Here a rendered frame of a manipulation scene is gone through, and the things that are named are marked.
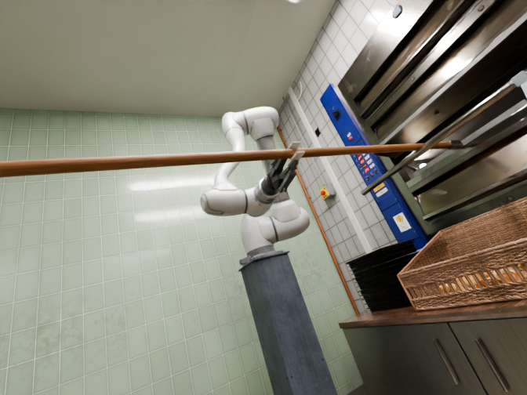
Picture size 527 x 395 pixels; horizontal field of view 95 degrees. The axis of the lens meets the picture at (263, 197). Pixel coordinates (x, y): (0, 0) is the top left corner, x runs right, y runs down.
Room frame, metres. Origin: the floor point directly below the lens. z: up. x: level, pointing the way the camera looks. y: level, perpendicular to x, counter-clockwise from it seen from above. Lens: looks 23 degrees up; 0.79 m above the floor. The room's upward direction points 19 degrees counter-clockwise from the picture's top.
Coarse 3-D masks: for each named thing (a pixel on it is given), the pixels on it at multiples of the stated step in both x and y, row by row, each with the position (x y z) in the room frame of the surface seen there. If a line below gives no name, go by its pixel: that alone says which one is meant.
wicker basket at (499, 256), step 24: (480, 216) 1.20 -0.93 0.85; (504, 216) 1.13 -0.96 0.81; (432, 240) 1.32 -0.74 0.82; (456, 240) 1.32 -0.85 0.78; (480, 240) 1.23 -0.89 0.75; (504, 240) 1.16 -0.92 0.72; (408, 264) 1.19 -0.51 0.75; (432, 264) 1.01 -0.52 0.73; (456, 264) 0.94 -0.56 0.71; (480, 264) 1.26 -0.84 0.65; (504, 264) 0.83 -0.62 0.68; (408, 288) 1.16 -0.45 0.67; (432, 288) 1.05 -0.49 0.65; (480, 288) 0.92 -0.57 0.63; (504, 288) 0.87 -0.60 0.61
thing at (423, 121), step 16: (512, 32) 0.72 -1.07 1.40; (496, 48) 0.77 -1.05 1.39; (512, 48) 0.79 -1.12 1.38; (480, 64) 0.84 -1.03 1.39; (496, 64) 0.86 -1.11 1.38; (512, 64) 0.87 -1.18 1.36; (464, 80) 0.91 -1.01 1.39; (480, 80) 0.92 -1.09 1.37; (496, 80) 0.94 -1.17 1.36; (432, 96) 0.99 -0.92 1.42; (448, 96) 0.99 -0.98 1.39; (464, 96) 1.01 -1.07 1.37; (416, 112) 1.07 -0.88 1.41; (432, 112) 1.08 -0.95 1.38; (448, 112) 1.10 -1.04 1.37; (400, 128) 1.17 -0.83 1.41; (416, 128) 1.18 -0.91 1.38; (432, 128) 1.21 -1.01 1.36; (384, 144) 1.28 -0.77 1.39
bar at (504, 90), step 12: (516, 84) 0.65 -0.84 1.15; (492, 96) 0.71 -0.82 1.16; (480, 108) 0.74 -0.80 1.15; (456, 120) 0.81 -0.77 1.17; (468, 120) 0.79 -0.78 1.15; (444, 132) 0.85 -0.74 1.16; (432, 144) 0.91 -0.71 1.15; (408, 156) 1.00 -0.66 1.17; (396, 168) 1.06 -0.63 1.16; (384, 180) 1.14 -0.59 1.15
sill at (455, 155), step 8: (520, 112) 0.93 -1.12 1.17; (504, 120) 0.98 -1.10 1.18; (512, 120) 0.96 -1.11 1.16; (520, 120) 0.95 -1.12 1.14; (496, 128) 1.01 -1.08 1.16; (504, 128) 0.99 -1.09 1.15; (480, 136) 1.06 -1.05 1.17; (488, 136) 1.05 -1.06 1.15; (472, 144) 1.10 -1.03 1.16; (480, 144) 1.08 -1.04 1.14; (456, 152) 1.16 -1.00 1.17; (464, 152) 1.14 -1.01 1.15; (448, 160) 1.21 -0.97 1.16; (432, 168) 1.28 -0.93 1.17; (440, 168) 1.25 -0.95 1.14; (416, 176) 1.37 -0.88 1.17; (424, 176) 1.33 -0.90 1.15; (408, 184) 1.43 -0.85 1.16
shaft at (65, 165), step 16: (400, 144) 0.90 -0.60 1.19; (416, 144) 0.95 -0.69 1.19; (448, 144) 1.07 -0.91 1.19; (32, 160) 0.35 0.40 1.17; (48, 160) 0.36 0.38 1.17; (64, 160) 0.37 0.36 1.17; (80, 160) 0.39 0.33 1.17; (96, 160) 0.40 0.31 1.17; (112, 160) 0.41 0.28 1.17; (128, 160) 0.43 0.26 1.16; (144, 160) 0.44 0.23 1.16; (160, 160) 0.46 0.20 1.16; (176, 160) 0.48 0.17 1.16; (192, 160) 0.50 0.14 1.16; (208, 160) 0.52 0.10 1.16; (224, 160) 0.54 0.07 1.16; (240, 160) 0.57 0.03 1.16; (256, 160) 0.60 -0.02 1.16; (0, 176) 0.34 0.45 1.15
